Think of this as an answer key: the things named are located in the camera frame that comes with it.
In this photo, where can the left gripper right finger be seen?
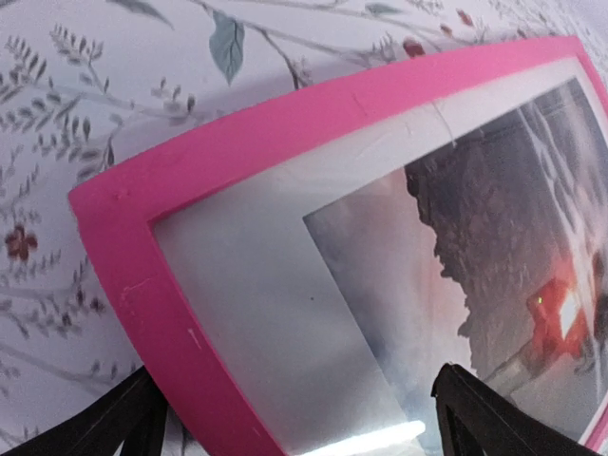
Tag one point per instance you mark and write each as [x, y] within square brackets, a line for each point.
[475, 420]

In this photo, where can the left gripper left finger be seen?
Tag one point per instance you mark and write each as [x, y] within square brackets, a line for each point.
[128, 420]

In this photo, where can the pink wooden picture frame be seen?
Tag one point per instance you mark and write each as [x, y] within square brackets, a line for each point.
[117, 210]

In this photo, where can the landscape sunset photo print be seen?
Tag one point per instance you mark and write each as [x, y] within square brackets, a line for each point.
[489, 252]

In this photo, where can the white photo mat board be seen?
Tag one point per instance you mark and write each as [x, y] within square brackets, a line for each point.
[265, 298]

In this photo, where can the floral patterned table mat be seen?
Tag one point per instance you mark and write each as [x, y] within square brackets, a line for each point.
[88, 84]

